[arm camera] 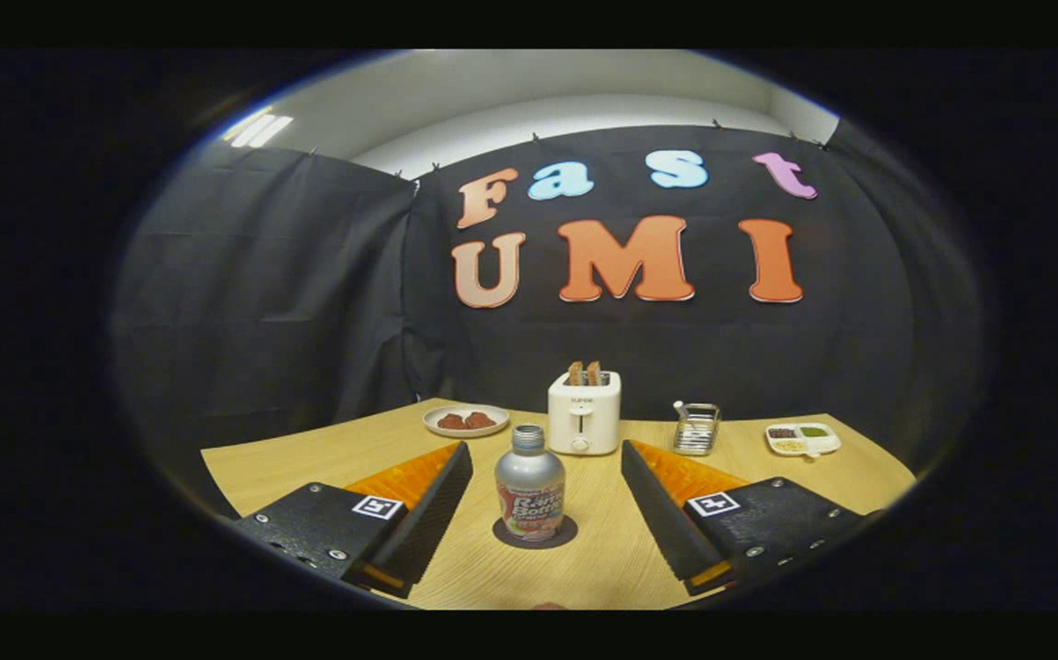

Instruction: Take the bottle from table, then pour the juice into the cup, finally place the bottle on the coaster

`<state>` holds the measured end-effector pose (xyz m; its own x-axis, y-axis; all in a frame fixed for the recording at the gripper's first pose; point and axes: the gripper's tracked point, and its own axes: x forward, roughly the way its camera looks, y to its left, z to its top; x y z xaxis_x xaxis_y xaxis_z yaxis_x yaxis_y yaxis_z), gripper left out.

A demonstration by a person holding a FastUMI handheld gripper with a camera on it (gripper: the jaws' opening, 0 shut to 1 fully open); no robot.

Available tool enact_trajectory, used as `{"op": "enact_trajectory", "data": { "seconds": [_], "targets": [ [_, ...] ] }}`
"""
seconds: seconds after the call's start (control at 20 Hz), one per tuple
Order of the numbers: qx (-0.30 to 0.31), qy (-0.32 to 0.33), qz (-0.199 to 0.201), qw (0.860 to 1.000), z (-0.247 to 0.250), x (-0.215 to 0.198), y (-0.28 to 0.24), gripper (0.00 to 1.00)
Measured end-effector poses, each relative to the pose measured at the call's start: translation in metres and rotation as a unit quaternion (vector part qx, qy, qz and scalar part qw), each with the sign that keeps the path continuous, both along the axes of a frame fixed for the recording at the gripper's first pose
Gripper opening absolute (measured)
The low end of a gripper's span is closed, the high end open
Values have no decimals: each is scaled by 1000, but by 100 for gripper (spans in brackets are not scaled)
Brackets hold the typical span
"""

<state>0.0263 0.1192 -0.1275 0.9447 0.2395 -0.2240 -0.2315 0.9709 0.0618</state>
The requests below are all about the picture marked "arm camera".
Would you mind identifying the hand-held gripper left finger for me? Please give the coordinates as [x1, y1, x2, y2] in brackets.
[234, 441, 475, 600]

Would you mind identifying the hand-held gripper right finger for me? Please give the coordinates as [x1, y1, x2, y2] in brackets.
[621, 439, 867, 597]

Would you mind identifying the dark brown round coaster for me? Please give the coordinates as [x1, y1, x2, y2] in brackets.
[492, 513, 579, 551]

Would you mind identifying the silver juice bottle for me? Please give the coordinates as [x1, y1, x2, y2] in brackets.
[494, 423, 568, 543]

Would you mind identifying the wooden table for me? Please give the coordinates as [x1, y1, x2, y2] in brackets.
[201, 397, 917, 611]

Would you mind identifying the white oval plate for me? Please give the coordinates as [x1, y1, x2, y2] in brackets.
[423, 404, 511, 438]

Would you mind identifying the white toaster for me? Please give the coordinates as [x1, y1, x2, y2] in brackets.
[547, 370, 623, 457]

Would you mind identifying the white divided condiment dish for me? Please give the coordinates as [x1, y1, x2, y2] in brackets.
[765, 422, 843, 458]

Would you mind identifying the small twin ceiling light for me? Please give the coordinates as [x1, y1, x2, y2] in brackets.
[222, 108, 294, 149]

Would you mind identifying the metal wire basket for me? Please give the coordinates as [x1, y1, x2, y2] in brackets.
[673, 402, 722, 457]

